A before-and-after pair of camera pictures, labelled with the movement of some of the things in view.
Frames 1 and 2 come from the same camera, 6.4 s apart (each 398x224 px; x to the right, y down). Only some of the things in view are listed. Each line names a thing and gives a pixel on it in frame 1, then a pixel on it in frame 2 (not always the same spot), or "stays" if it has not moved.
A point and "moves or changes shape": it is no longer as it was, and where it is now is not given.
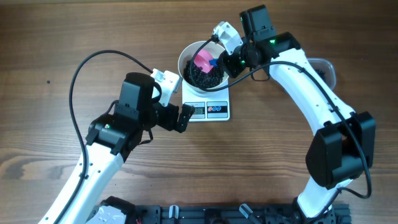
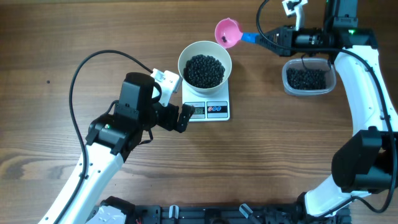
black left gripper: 179,120 stays
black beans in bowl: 202,78 stays
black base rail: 235,214 stays
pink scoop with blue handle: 205,60 moves or changes shape
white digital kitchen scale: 214,107 stays
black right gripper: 228,65 -> 286,39
